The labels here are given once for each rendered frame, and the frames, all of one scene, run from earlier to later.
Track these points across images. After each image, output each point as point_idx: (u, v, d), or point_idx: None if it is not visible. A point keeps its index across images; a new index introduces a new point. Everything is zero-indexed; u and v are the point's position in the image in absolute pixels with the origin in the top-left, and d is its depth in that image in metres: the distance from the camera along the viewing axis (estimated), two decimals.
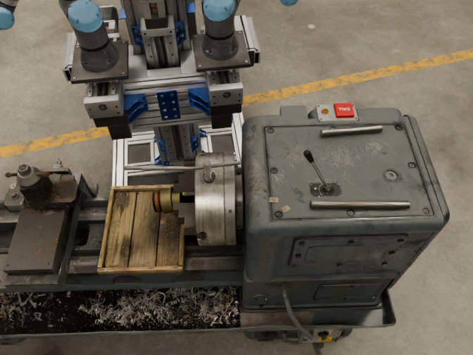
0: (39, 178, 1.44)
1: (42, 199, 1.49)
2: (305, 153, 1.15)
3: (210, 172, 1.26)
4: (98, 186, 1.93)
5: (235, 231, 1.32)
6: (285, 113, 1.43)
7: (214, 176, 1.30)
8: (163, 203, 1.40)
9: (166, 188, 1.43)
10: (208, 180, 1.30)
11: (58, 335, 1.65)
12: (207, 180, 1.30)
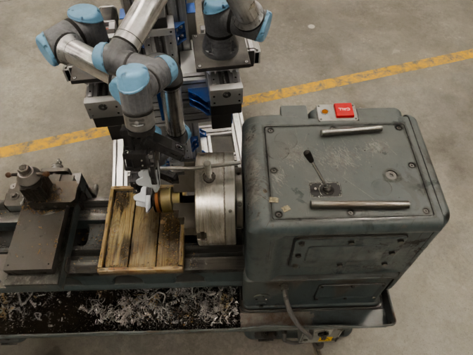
0: (39, 178, 1.44)
1: (42, 199, 1.49)
2: (305, 153, 1.15)
3: (210, 172, 1.26)
4: (98, 186, 1.93)
5: (235, 231, 1.32)
6: (285, 113, 1.43)
7: (214, 176, 1.30)
8: (163, 203, 1.40)
9: (166, 188, 1.43)
10: (208, 180, 1.30)
11: (58, 335, 1.65)
12: (207, 180, 1.30)
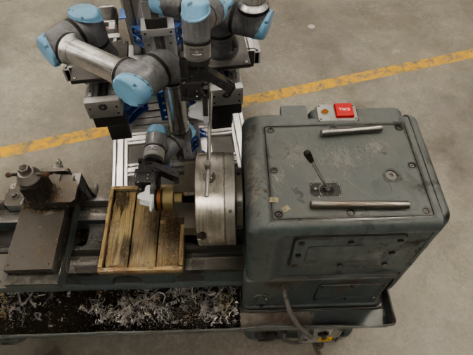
0: (39, 178, 1.44)
1: (42, 199, 1.49)
2: (305, 153, 1.15)
3: (205, 172, 1.26)
4: (98, 186, 1.93)
5: (235, 231, 1.32)
6: (285, 113, 1.43)
7: (208, 181, 1.30)
8: (165, 202, 1.40)
9: (168, 187, 1.43)
10: (205, 176, 1.30)
11: (58, 335, 1.65)
12: (205, 175, 1.30)
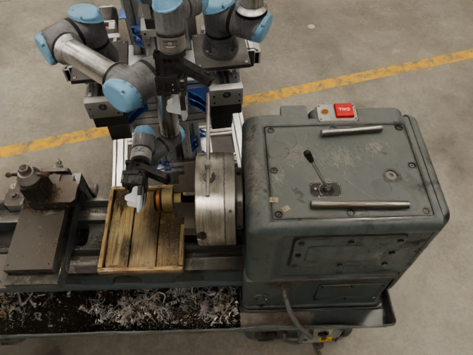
0: (39, 178, 1.44)
1: (42, 199, 1.49)
2: (305, 153, 1.15)
3: (205, 172, 1.26)
4: (98, 186, 1.93)
5: (235, 231, 1.32)
6: (285, 113, 1.43)
7: (209, 181, 1.30)
8: (165, 202, 1.40)
9: (167, 187, 1.43)
10: (205, 176, 1.30)
11: (58, 335, 1.65)
12: (205, 175, 1.30)
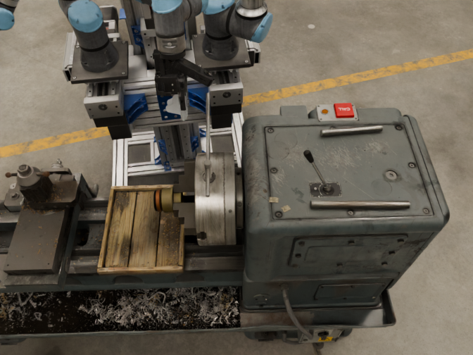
0: (39, 178, 1.44)
1: (42, 199, 1.49)
2: (305, 153, 1.15)
3: (205, 172, 1.26)
4: (98, 186, 1.93)
5: (235, 231, 1.32)
6: (285, 113, 1.43)
7: (209, 181, 1.30)
8: (165, 202, 1.40)
9: (167, 187, 1.43)
10: (205, 176, 1.30)
11: (58, 335, 1.65)
12: (205, 175, 1.30)
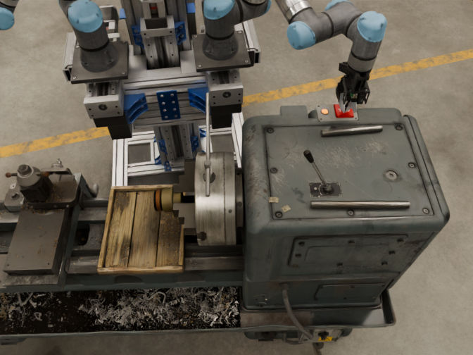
0: (39, 178, 1.44)
1: (42, 199, 1.49)
2: (305, 153, 1.15)
3: (205, 172, 1.26)
4: (98, 186, 1.93)
5: (235, 231, 1.32)
6: (285, 113, 1.43)
7: (209, 181, 1.30)
8: (165, 202, 1.40)
9: (167, 187, 1.43)
10: (205, 176, 1.30)
11: (58, 335, 1.65)
12: (205, 175, 1.30)
